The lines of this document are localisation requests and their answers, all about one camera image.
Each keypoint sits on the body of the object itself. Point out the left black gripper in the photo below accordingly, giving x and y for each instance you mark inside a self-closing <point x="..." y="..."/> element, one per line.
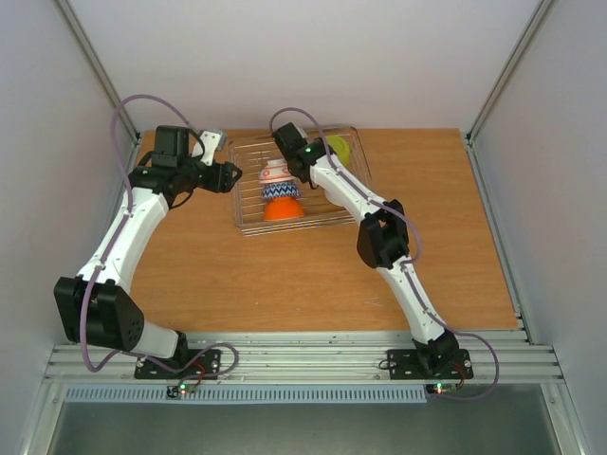
<point x="223" y="180"/>

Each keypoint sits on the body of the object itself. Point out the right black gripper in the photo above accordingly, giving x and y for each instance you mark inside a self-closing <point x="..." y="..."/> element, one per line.
<point x="294" y="154"/>

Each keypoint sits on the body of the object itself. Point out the red patterned bowl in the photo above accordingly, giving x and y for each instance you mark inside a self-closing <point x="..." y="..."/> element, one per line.
<point x="275" y="171"/>

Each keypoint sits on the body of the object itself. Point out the yellow bowl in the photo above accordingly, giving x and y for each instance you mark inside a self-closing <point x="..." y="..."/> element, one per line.
<point x="341" y="148"/>

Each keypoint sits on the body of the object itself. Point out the blue patterned bowl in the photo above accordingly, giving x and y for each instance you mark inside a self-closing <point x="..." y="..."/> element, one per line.
<point x="279" y="190"/>

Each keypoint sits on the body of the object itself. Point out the wire dish rack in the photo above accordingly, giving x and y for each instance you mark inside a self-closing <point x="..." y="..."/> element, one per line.
<point x="251" y="154"/>

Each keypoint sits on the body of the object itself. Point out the white bowl orange outside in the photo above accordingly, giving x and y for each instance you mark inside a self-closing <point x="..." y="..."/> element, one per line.
<point x="283" y="208"/>

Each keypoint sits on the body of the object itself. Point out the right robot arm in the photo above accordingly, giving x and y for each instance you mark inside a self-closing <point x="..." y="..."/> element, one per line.
<point x="382" y="243"/>

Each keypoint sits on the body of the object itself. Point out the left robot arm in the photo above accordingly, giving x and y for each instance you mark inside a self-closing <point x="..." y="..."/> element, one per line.
<point x="95" y="306"/>

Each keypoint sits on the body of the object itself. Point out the left controller board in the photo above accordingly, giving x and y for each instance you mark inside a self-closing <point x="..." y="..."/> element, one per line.
<point x="182" y="390"/>

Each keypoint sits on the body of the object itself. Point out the controller board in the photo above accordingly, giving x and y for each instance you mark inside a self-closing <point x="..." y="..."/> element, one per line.
<point x="441" y="388"/>
<point x="182" y="390"/>

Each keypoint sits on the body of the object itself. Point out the right controller board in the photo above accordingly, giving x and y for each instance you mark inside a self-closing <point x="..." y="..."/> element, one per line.
<point x="441" y="388"/>

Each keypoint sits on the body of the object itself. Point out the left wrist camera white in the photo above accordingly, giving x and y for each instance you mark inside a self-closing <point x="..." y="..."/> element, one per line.
<point x="209" y="143"/>

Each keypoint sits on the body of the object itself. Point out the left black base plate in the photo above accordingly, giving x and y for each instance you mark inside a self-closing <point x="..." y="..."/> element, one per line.
<point x="199" y="362"/>

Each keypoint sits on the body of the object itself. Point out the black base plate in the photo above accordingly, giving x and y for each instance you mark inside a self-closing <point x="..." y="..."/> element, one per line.
<point x="199" y="362"/>
<point x="402" y="364"/>

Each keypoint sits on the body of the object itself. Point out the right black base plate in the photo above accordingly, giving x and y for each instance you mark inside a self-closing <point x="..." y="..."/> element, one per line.
<point x="402" y="364"/>

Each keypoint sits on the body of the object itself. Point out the grey slotted cable duct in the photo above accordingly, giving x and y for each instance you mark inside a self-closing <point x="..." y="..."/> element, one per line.
<point x="225" y="394"/>

